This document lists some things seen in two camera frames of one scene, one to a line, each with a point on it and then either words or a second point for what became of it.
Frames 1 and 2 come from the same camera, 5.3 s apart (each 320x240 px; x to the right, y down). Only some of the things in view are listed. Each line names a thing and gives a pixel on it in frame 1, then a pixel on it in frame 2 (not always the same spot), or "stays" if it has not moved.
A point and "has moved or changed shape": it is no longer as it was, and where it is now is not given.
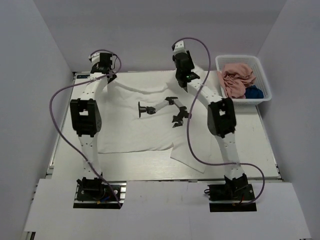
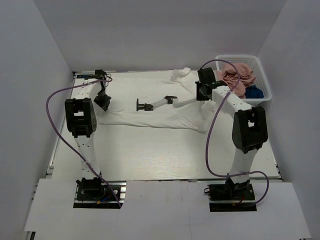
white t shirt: x=131 y=119 has moved or changed shape
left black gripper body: x=111 y=77 → x=102 y=101
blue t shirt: x=253 y=92 stays
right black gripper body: x=184 y=85 → x=200 y=90
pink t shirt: x=235 y=77 stays
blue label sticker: x=82 y=76 stays
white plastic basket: x=254 y=63 stays
